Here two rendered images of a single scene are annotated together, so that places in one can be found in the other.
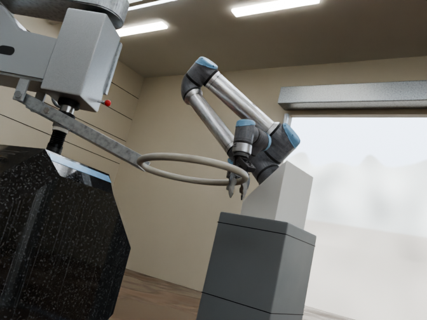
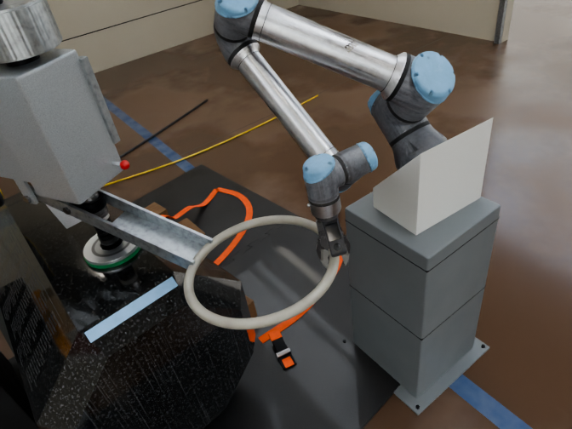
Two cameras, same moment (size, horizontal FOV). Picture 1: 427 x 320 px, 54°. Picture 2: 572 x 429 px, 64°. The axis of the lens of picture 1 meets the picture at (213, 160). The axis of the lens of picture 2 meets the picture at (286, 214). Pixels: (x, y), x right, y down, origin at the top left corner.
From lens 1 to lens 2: 1.61 m
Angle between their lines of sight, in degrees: 54
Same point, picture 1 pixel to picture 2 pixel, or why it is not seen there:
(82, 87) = (74, 194)
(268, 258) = (410, 288)
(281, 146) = (415, 108)
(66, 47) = (18, 142)
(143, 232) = not seen: outside the picture
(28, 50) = not seen: outside the picture
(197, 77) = (231, 34)
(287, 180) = (430, 175)
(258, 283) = (403, 306)
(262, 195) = (395, 192)
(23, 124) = not seen: outside the picture
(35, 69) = (15, 171)
